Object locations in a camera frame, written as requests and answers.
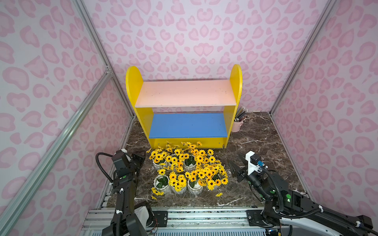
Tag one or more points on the right aluminium frame profile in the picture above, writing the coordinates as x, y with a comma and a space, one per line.
327, 12

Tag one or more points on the aluminium frame profile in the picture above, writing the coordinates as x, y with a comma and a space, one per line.
26, 193
327, 12

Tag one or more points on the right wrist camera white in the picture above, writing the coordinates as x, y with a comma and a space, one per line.
254, 162

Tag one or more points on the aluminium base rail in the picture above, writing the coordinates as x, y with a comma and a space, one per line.
227, 221

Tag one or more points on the yellow two-tier shelf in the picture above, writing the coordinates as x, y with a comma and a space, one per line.
212, 129

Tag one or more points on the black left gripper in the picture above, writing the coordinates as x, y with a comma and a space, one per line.
137, 161

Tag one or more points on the left aluminium frame profile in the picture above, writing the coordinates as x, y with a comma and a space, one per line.
26, 193

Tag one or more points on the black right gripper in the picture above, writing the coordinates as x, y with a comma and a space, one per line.
243, 172

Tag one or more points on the back left aluminium post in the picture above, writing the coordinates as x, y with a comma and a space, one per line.
82, 11

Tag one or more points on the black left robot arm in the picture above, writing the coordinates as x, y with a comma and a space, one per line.
124, 183

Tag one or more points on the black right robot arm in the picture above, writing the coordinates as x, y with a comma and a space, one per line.
283, 206

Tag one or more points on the pink cup with pencils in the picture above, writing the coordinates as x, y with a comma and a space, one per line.
241, 115

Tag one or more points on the sunflower pot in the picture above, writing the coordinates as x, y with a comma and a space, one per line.
189, 155
174, 158
210, 159
196, 181
158, 158
178, 183
161, 185
214, 175

